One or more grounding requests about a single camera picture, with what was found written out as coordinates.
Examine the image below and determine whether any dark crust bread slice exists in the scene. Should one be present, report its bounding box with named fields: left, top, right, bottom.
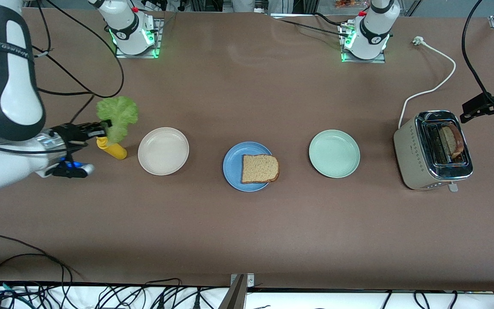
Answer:
left=439, top=124, right=464, bottom=159

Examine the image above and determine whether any green lettuce leaf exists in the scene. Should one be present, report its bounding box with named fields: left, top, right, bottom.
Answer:
left=96, top=96, right=139, bottom=145

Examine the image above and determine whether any yellow squeeze bottle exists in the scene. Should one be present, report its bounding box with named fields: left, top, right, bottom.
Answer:
left=96, top=136, right=128, bottom=161

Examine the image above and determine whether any light brown bread slice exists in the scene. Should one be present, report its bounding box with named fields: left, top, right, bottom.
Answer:
left=241, top=154, right=280, bottom=184

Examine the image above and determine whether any beige round plate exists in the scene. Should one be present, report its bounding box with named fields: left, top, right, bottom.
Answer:
left=138, top=127, right=190, bottom=176

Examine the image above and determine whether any green round plate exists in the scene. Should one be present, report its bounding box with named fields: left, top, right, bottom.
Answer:
left=308, top=129, right=361, bottom=179

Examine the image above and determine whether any blue round plate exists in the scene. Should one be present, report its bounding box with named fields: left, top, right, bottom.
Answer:
left=223, top=141, right=276, bottom=192

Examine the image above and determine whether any beige chrome toaster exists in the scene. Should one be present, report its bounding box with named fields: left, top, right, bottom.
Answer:
left=393, top=110, right=474, bottom=193

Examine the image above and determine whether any orange snack packet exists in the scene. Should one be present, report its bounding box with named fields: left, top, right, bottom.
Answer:
left=335, top=0, right=370, bottom=9

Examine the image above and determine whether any person in light clothes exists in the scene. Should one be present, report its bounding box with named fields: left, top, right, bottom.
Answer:
left=232, top=0, right=295, bottom=14

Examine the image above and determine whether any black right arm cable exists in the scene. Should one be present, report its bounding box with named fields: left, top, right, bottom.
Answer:
left=15, top=0, right=125, bottom=127

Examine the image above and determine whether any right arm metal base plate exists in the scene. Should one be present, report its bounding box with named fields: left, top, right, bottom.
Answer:
left=115, top=18, right=162, bottom=58

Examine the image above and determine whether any white toaster power cord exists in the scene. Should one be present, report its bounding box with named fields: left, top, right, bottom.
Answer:
left=398, top=36, right=457, bottom=129

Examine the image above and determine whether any long black floor cable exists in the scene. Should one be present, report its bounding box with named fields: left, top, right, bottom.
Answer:
left=0, top=234, right=82, bottom=282

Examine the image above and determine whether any looped black floor cable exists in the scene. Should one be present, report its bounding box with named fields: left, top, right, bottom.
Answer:
left=0, top=253, right=74, bottom=286

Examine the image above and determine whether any thin black base cable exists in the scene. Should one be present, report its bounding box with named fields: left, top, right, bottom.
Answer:
left=280, top=12, right=352, bottom=38

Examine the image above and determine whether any metal table edge bracket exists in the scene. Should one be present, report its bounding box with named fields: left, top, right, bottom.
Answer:
left=218, top=273, right=255, bottom=309

